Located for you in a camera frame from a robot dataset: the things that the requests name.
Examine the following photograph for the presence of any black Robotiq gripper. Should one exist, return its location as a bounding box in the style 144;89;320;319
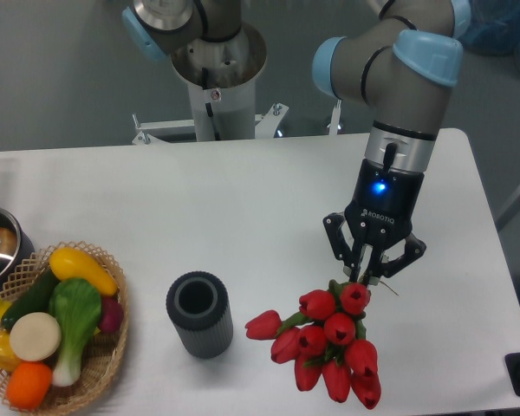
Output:
323;159;426;285

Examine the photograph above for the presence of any red tulip bouquet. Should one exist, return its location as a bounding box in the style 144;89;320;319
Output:
245;280;381;410

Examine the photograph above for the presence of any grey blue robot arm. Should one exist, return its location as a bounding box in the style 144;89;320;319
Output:
122;1;471;285

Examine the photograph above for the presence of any dark grey ribbed vase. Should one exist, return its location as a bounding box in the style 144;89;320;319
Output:
166;271;233;359

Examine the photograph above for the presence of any blue plastic bag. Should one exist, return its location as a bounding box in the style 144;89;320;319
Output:
460;1;520;72

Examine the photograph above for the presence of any woven wicker basket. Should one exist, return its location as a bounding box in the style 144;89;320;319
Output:
0;241;129;415

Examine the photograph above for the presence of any green bok choy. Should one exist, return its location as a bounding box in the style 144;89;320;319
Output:
49;277;101;387

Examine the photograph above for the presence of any yellow squash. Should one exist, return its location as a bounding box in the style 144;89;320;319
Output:
49;247;118;296

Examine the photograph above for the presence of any dark green cucumber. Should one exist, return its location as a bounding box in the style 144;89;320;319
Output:
1;268;60;331

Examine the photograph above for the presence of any orange fruit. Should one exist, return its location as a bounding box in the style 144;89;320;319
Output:
6;361;52;411

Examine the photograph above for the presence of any yellow bell pepper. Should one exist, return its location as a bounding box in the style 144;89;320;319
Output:
0;329;23;373

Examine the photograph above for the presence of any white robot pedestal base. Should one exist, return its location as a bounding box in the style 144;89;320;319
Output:
133;23;289;145

